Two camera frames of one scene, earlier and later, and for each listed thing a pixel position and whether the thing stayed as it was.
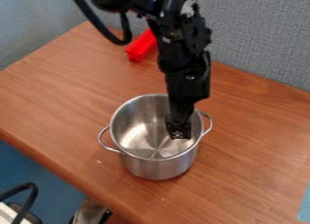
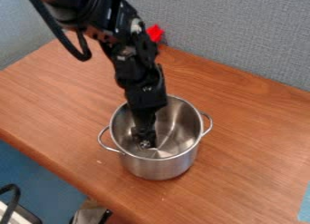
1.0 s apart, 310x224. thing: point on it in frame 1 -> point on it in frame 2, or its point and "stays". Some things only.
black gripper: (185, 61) -> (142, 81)
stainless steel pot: (137, 133) stays
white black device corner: (9, 215) stays
